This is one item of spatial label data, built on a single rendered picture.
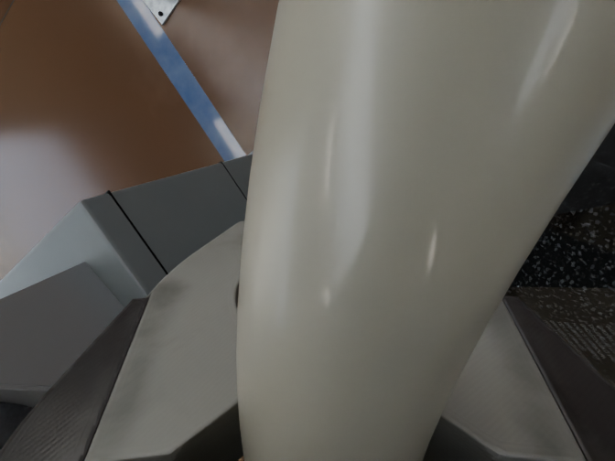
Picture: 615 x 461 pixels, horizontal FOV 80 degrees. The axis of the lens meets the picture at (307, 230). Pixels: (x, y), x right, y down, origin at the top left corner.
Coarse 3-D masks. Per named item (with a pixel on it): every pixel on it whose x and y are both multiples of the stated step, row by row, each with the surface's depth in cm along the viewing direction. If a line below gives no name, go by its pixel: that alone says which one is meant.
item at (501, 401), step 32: (512, 320) 8; (480, 352) 7; (512, 352) 7; (480, 384) 7; (512, 384) 7; (544, 384) 7; (448, 416) 6; (480, 416) 6; (512, 416) 6; (544, 416) 6; (448, 448) 6; (480, 448) 6; (512, 448) 6; (544, 448) 6; (576, 448) 6
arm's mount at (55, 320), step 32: (32, 288) 55; (64, 288) 58; (96, 288) 62; (0, 320) 50; (32, 320) 52; (64, 320) 55; (96, 320) 59; (0, 352) 48; (32, 352) 50; (64, 352) 53; (0, 384) 46; (32, 384) 48
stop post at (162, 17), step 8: (144, 0) 134; (152, 0) 133; (160, 0) 132; (168, 0) 131; (176, 0) 130; (152, 8) 134; (160, 8) 133; (168, 8) 132; (160, 16) 134; (168, 16) 134
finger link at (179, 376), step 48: (240, 240) 11; (192, 288) 9; (144, 336) 8; (192, 336) 8; (144, 384) 7; (192, 384) 7; (96, 432) 6; (144, 432) 6; (192, 432) 6; (240, 432) 7
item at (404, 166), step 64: (320, 0) 2; (384, 0) 2; (448, 0) 2; (512, 0) 2; (576, 0) 2; (320, 64) 2; (384, 64) 2; (448, 64) 2; (512, 64) 2; (576, 64) 2; (256, 128) 4; (320, 128) 3; (384, 128) 2; (448, 128) 2; (512, 128) 2; (576, 128) 2; (256, 192) 3; (320, 192) 3; (384, 192) 3; (448, 192) 2; (512, 192) 2; (256, 256) 4; (320, 256) 3; (384, 256) 3; (448, 256) 3; (512, 256) 3; (256, 320) 4; (320, 320) 3; (384, 320) 3; (448, 320) 3; (256, 384) 4; (320, 384) 4; (384, 384) 3; (448, 384) 4; (256, 448) 5; (320, 448) 4; (384, 448) 4
